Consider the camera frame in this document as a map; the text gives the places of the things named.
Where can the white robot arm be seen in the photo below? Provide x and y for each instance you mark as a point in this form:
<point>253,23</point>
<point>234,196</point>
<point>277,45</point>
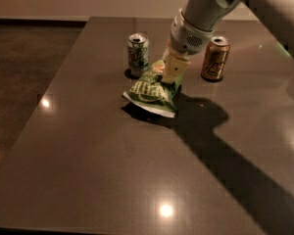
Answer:
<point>195,23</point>

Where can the green jalapeno chip bag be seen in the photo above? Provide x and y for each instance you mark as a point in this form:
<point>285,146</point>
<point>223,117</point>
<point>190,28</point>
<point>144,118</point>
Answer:
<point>150,94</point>

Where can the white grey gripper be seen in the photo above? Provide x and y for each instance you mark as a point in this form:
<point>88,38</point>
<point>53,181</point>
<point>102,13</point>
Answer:
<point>187,38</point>

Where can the green white 7up can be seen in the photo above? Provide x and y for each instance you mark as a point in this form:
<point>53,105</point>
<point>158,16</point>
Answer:
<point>138,53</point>

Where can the orange soda can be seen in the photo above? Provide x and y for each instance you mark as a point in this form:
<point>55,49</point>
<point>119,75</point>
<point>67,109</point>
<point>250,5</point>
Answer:
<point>215,58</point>

